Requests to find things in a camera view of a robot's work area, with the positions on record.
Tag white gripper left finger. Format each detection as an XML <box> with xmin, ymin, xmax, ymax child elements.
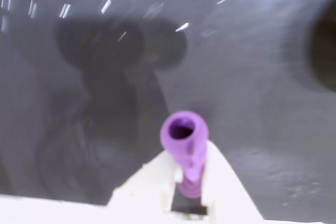
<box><xmin>104</xmin><ymin>151</ymin><xmax>176</xmax><ymax>224</ymax></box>

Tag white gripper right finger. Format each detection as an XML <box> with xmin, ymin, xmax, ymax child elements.
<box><xmin>202</xmin><ymin>141</ymin><xmax>264</xmax><ymax>224</ymax></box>

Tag purple pen grip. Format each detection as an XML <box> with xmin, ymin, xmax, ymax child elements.
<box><xmin>160</xmin><ymin>110</ymin><xmax>210</xmax><ymax>199</ymax></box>

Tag grey-green steel cup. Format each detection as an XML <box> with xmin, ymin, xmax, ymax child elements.
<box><xmin>301</xmin><ymin>0</ymin><xmax>336</xmax><ymax>93</ymax></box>

